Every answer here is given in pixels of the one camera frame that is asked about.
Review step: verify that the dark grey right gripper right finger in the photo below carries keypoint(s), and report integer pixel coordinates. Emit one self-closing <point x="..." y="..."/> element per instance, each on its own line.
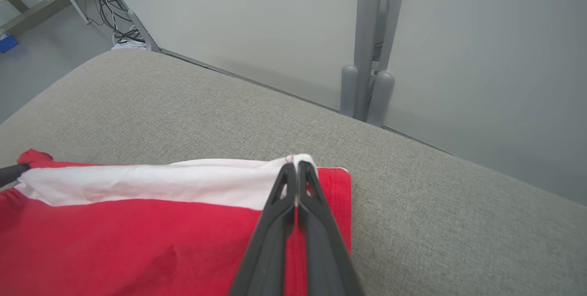
<point x="325" y="259"/>

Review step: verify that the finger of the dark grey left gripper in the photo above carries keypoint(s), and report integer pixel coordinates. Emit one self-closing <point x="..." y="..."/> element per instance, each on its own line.
<point x="11" y="174"/>

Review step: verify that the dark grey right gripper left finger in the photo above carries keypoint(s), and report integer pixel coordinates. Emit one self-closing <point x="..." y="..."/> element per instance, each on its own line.
<point x="270" y="250"/>

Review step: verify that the red white short-sleeve shirt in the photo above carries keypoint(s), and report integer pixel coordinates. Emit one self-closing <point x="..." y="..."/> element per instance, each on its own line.
<point x="114" y="241"/>

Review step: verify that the grey fabric sofa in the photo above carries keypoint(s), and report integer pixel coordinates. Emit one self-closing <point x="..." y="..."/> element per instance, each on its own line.
<point x="412" y="218"/>

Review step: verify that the blue box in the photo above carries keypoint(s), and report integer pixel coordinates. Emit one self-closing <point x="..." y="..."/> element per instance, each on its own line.
<point x="8" y="42"/>

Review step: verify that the desk with green edge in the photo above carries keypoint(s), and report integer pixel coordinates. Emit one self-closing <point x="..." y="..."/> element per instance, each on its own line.
<point x="46" y="9"/>

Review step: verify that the white power strip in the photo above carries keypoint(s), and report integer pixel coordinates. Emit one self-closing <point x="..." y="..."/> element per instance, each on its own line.
<point x="130" y="44"/>

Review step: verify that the grey partition post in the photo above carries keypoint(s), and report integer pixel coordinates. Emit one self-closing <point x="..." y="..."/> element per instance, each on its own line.
<point x="367" y="34"/>

